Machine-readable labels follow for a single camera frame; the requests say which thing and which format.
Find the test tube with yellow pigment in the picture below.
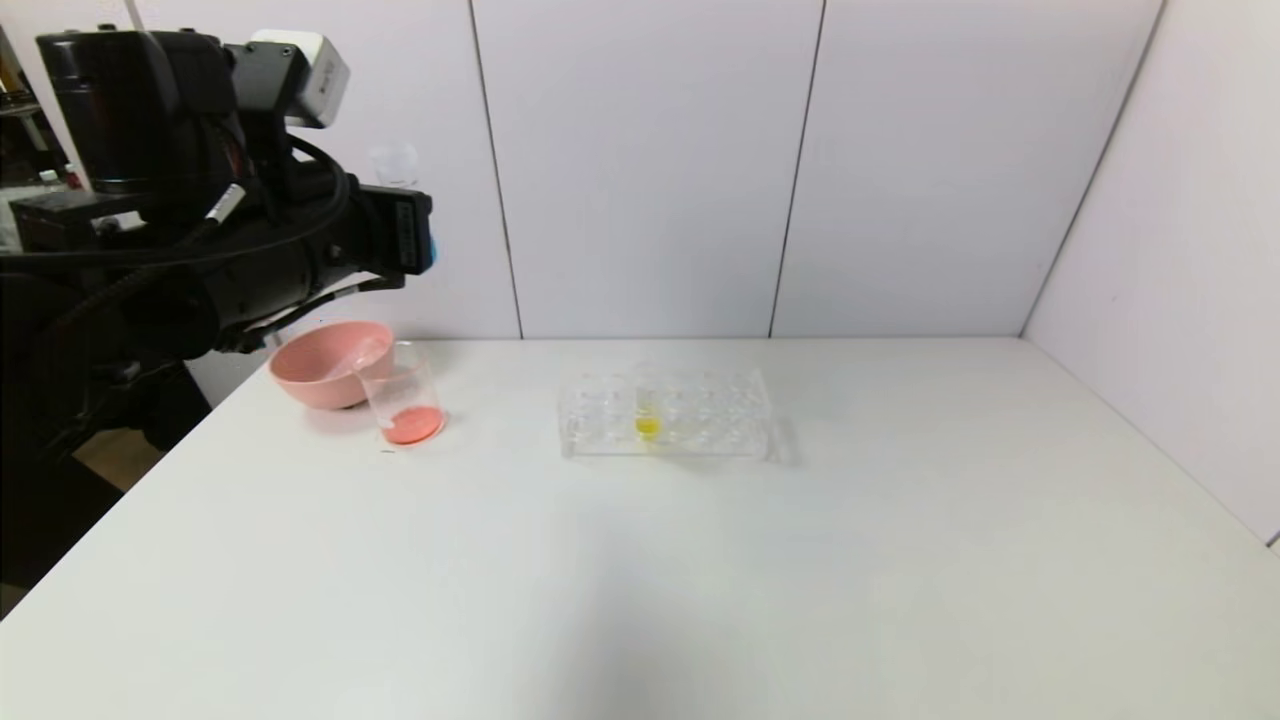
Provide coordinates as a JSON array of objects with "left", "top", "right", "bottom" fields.
[{"left": 633, "top": 363, "right": 664, "bottom": 444}]

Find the test tube with blue pigment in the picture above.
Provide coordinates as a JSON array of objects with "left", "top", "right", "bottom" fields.
[{"left": 368, "top": 144, "right": 439, "bottom": 271}]

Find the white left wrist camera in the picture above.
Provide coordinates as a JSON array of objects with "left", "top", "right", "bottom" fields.
[{"left": 228, "top": 29, "right": 352, "bottom": 129}]

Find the clear acrylic test tube rack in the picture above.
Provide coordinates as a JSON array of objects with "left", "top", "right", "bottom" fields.
[{"left": 557, "top": 366, "right": 774, "bottom": 464}]

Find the pink plastic bowl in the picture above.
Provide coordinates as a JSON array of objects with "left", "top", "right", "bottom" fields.
[{"left": 267, "top": 320, "right": 397, "bottom": 411}]

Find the clear glass beaker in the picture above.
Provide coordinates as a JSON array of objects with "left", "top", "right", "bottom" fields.
[{"left": 357, "top": 341, "right": 447, "bottom": 447}]

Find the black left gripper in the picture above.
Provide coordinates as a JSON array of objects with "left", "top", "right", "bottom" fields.
[{"left": 296, "top": 174, "right": 438, "bottom": 290}]

